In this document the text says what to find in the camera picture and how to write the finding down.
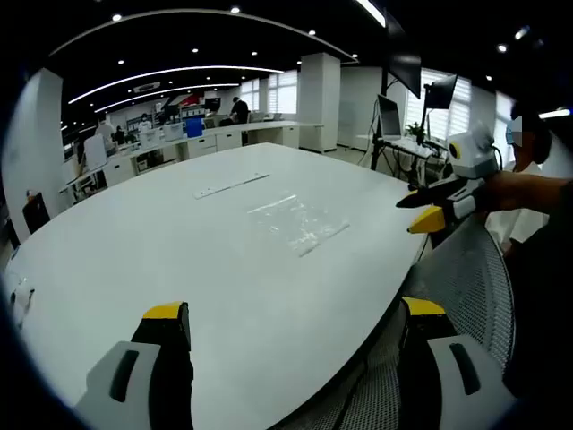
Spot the person in dark sleeve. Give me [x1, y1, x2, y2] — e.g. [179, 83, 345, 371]
[501, 178, 573, 402]

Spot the grey mesh office chair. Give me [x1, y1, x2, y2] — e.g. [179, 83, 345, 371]
[277, 223, 517, 430]

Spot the long white counter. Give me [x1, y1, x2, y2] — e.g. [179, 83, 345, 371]
[60, 119, 326, 194]

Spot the blue box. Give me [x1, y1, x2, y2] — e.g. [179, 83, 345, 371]
[185, 116, 207, 139]

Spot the small black monitor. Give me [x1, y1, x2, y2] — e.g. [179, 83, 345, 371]
[423, 73, 459, 110]

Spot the white equipment stand desk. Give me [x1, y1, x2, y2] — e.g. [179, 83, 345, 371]
[369, 135, 449, 181]

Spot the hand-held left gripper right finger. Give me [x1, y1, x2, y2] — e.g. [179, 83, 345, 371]
[397, 295, 517, 430]

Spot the large black monitor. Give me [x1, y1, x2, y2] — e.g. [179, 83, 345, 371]
[385, 8, 423, 100]

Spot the small white device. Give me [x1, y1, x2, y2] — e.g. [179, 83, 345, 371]
[8, 277, 37, 324]

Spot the clear resealable plastic bag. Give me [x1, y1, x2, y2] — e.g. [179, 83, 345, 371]
[245, 192, 352, 259]

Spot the open laptop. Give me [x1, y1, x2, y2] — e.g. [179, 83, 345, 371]
[377, 93, 405, 140]

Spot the black chair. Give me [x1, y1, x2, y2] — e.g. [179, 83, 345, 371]
[21, 192, 52, 236]

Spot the white square pillar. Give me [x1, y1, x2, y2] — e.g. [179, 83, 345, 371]
[298, 52, 342, 155]
[2, 66, 64, 243]

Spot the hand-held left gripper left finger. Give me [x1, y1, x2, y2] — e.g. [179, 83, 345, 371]
[73, 300, 195, 430]

